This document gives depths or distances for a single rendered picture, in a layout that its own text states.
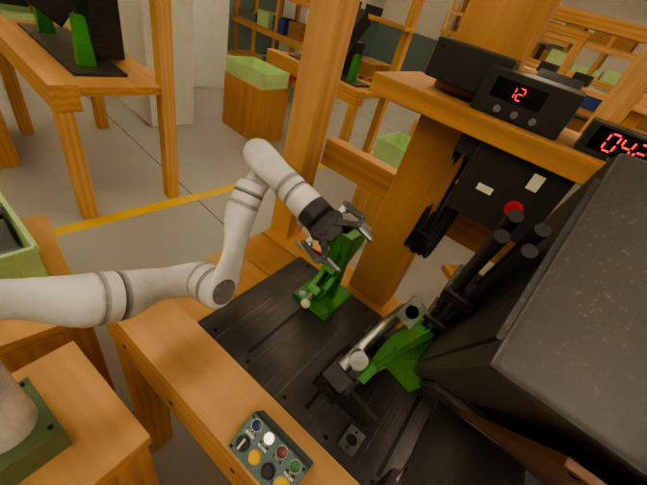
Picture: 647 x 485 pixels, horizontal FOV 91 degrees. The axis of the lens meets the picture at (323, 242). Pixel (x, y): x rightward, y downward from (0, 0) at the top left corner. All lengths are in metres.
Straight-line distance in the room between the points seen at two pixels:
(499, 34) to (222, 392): 0.93
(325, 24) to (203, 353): 0.87
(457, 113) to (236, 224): 0.50
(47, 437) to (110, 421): 0.12
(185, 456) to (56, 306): 1.20
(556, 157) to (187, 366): 0.85
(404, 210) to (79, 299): 0.73
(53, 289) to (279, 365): 0.50
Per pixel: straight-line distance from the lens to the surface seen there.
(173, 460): 1.73
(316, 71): 0.98
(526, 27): 0.79
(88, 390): 0.93
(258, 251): 1.15
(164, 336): 0.91
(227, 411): 0.81
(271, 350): 0.88
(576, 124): 7.46
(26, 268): 1.14
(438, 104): 0.70
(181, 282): 0.76
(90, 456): 0.87
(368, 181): 1.03
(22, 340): 1.14
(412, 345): 0.59
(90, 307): 0.63
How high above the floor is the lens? 1.65
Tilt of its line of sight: 38 degrees down
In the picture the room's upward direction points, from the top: 18 degrees clockwise
